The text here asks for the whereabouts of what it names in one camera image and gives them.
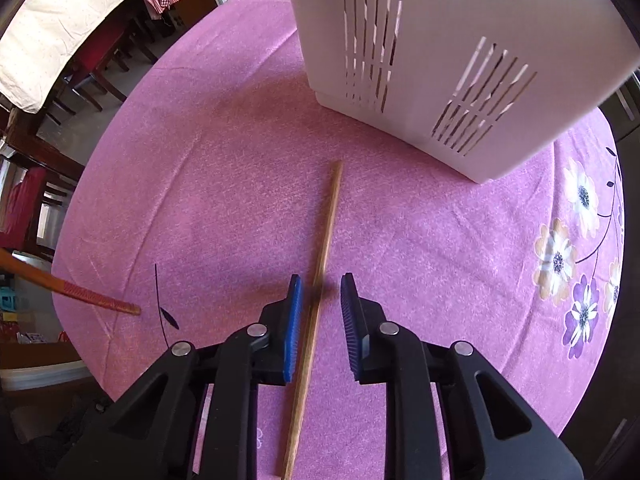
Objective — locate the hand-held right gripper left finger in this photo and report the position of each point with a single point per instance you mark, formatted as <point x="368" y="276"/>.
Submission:
<point x="292" y="330"/>

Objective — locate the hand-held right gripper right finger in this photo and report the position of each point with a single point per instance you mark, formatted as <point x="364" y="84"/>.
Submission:
<point x="352" y="330"/>

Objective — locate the brown wooden chopstick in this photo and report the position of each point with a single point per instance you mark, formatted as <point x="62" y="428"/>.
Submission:
<point x="327" y="230"/>

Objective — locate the carved pattern wooden chopstick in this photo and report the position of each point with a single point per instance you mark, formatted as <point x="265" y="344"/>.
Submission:
<point x="90" y="297"/>

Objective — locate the white slotted utensil holder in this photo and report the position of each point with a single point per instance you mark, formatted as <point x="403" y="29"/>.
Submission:
<point x="450" y="20"/>

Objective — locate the pink floral tablecloth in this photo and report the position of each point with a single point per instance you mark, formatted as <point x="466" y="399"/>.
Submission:
<point x="225" y="185"/>

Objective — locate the white plastic box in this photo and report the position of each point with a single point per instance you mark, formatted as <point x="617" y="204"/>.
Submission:
<point x="40" y="375"/>

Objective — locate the dark wooden chair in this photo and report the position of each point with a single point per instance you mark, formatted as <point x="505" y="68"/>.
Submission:
<point x="100" y="67"/>
<point x="50" y="200"/>

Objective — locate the red seat cushion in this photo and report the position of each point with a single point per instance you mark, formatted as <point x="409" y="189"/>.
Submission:
<point x="25" y="205"/>

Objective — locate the dark cabinet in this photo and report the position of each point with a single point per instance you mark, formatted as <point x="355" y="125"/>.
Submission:
<point x="631" y="120"/>

